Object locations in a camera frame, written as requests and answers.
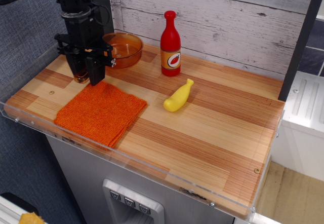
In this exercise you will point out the yellow toy banana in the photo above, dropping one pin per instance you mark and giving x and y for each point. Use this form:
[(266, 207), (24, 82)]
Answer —
[(179, 97)]

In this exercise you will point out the dark left vertical post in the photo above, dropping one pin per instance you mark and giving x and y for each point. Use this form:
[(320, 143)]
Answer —
[(103, 3)]

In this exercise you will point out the clear acrylic table guard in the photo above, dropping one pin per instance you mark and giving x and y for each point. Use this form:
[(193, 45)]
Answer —
[(216, 145)]

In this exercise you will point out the dark vertical post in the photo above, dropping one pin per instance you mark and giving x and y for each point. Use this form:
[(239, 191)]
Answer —
[(306, 29), (103, 3)]

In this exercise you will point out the silver water dispenser panel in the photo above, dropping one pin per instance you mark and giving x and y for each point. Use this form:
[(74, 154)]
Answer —
[(128, 206)]

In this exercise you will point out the orange knitted cloth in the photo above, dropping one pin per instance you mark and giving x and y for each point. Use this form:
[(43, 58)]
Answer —
[(101, 113)]

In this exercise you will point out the amber plastic measuring cup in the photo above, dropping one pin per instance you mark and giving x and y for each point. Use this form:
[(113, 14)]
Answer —
[(127, 51)]

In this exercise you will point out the yellow object at corner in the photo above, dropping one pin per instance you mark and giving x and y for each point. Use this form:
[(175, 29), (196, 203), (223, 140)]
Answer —
[(30, 218)]

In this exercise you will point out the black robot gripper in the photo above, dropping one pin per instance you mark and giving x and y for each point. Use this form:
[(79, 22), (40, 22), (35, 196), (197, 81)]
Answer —
[(85, 32)]

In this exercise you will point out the red hot sauce bottle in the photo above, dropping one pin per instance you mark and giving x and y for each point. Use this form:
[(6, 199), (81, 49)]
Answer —
[(170, 47)]

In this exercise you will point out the dark right vertical post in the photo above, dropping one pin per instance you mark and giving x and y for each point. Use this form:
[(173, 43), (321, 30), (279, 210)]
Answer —
[(306, 29)]

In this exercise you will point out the silver toy fridge cabinet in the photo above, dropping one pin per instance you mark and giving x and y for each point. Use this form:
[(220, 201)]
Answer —
[(85, 170)]

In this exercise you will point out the white toy sink counter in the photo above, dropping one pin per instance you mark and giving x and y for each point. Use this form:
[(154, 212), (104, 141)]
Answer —
[(298, 144)]

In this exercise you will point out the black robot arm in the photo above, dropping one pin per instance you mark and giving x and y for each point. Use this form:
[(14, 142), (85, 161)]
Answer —
[(75, 6)]

